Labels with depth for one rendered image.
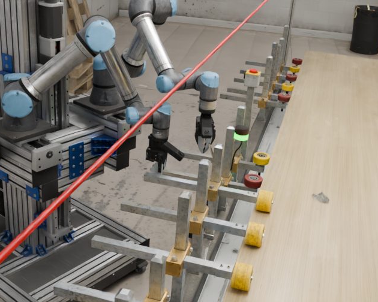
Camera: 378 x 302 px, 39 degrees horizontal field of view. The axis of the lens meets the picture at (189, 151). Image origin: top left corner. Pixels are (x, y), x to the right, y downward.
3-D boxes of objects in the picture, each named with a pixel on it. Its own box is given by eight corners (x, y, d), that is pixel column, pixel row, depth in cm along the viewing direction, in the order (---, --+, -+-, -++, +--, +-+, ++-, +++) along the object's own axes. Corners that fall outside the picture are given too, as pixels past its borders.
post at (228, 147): (216, 222, 251) (226, 126, 231) (217, 217, 254) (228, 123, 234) (223, 223, 250) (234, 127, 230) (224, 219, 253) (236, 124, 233)
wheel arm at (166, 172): (161, 178, 245) (162, 170, 243) (164, 175, 248) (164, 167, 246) (255, 197, 236) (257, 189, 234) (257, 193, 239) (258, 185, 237)
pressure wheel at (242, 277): (234, 262, 162) (237, 260, 170) (229, 288, 161) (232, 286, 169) (254, 266, 161) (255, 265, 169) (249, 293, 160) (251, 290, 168)
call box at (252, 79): (243, 87, 274) (245, 72, 271) (245, 83, 280) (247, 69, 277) (257, 89, 272) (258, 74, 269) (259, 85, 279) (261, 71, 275)
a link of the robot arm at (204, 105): (218, 102, 225) (198, 101, 224) (216, 112, 227) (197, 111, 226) (215, 95, 232) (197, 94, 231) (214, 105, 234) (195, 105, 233)
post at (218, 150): (203, 248, 228) (213, 145, 208) (205, 244, 231) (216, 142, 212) (211, 250, 227) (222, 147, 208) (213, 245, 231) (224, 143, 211)
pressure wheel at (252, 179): (240, 202, 236) (243, 178, 232) (243, 193, 243) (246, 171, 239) (258, 205, 235) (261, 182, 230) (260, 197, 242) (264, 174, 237)
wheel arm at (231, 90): (226, 93, 380) (227, 87, 378) (227, 91, 383) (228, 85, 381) (288, 102, 371) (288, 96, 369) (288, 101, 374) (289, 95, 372)
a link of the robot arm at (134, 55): (107, 67, 274) (144, -16, 234) (131, 63, 283) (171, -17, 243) (116, 85, 270) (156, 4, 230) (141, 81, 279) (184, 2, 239)
